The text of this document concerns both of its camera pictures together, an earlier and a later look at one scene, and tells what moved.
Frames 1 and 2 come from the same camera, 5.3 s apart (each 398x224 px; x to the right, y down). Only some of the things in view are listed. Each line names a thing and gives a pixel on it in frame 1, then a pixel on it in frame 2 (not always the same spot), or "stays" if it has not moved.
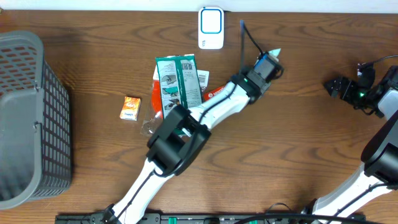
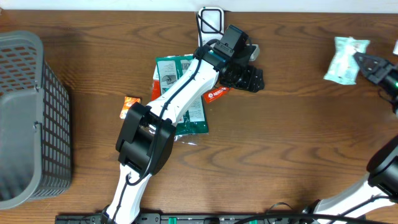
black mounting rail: (211, 219) stays
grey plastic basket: (35, 127) stays
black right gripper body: (344, 89) to (376, 70)
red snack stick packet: (208, 95) stays
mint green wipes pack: (273, 53) to (344, 68)
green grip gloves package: (179, 82) stays
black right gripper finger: (333, 86) to (375, 68)
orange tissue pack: (130, 109) stays
